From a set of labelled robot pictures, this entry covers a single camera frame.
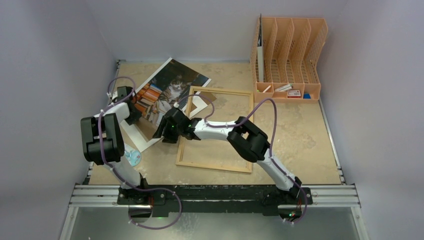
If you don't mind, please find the orange desk file organizer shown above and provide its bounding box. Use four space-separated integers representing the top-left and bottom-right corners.
249 16 329 104

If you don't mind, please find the blue white tape dispenser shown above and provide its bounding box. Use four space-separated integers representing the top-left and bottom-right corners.
124 143 142 167

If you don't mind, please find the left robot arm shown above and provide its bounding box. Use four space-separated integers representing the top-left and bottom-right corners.
80 86 149 205

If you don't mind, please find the white mat board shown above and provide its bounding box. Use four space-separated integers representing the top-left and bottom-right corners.
110 57 213 154

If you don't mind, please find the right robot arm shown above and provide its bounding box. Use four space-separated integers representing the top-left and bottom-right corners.
152 107 302 204

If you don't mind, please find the brown backing board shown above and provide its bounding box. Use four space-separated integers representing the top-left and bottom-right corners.
134 96 210 142

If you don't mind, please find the cat photo print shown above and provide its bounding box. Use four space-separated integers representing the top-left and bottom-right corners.
132 58 211 130

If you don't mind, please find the wooden picture frame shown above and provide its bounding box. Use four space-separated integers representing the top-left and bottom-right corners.
175 86 256 174

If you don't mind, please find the red white small box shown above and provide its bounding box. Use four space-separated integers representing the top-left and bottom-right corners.
287 89 302 98

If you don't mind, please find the white marker pen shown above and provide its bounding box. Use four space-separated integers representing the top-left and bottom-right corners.
274 83 293 92

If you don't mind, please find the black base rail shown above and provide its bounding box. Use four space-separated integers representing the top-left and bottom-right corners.
68 183 360 220

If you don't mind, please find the white chalk stick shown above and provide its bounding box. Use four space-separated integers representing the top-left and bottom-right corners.
262 85 272 93

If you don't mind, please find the white folder in organizer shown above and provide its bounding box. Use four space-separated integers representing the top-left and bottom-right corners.
256 14 264 83

